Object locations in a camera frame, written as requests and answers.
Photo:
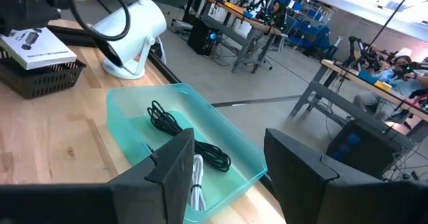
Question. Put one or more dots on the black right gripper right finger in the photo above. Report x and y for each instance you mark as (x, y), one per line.
(307, 190)

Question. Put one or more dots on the black background robot arm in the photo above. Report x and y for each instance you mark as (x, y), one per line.
(362, 53)

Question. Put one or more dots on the white printed product box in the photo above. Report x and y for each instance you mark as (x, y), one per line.
(43, 51)

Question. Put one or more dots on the small yellow box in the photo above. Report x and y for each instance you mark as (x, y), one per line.
(382, 85)

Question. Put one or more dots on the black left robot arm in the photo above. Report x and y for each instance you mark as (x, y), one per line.
(26, 6)

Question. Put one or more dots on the translucent teal plastic bin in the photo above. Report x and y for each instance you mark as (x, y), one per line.
(140, 93)

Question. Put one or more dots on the white cylindrical projector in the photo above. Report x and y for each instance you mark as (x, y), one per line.
(140, 23)

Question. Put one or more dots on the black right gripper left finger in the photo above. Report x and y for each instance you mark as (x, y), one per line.
(164, 184)

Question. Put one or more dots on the black light stand pole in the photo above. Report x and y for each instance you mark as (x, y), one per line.
(388, 20)

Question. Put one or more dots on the black plastic mesh basket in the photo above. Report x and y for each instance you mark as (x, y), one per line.
(40, 82)

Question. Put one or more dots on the blue storage bin shelf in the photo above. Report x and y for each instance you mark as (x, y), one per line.
(314, 33)

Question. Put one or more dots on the wooden top workbench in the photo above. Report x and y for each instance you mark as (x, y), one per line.
(321, 90)
(254, 23)

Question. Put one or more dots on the black computer tower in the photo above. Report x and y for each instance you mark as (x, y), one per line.
(361, 150)
(200, 36)

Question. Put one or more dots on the person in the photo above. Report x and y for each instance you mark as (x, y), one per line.
(277, 11)
(394, 80)

